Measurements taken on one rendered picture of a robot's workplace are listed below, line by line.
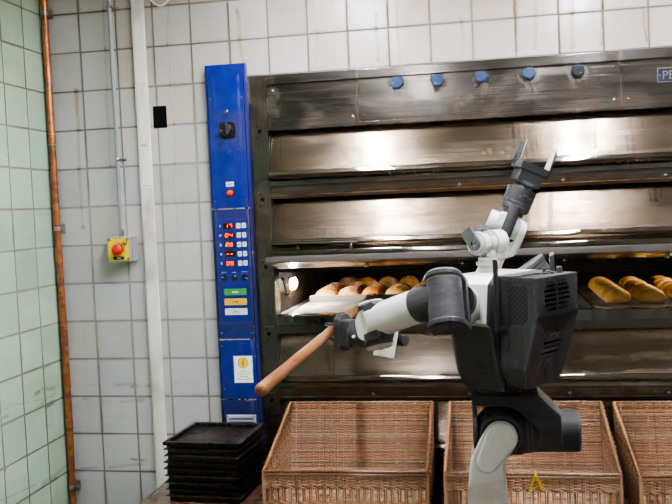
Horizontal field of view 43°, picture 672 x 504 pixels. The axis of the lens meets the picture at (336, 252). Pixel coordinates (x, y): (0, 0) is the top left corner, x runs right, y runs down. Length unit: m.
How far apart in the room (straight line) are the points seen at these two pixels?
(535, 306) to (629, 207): 1.15
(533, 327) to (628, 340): 1.15
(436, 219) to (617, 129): 0.72
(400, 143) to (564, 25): 0.72
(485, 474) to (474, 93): 1.47
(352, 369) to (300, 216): 0.62
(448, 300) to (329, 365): 1.26
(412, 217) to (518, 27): 0.78
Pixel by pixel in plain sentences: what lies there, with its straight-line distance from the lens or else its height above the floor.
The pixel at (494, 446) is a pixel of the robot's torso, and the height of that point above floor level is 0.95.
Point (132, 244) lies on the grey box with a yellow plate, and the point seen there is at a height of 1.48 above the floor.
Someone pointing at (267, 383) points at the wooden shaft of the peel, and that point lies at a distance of 1.97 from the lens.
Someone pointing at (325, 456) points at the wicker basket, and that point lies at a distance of 3.30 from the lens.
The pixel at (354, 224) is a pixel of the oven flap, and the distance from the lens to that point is 3.23.
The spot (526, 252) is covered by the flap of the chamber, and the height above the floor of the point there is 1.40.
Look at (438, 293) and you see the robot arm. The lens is 2.12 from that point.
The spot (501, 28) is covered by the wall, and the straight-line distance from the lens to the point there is 3.25.
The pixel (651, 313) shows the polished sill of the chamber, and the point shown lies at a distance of 3.27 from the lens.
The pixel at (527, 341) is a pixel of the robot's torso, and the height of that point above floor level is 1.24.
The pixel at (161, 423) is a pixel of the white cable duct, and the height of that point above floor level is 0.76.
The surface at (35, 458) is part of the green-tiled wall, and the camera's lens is 3.53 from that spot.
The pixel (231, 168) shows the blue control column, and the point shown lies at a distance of 3.31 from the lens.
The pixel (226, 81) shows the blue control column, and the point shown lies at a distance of 3.34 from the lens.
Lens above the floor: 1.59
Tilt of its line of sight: 3 degrees down
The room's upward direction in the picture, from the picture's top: 2 degrees counter-clockwise
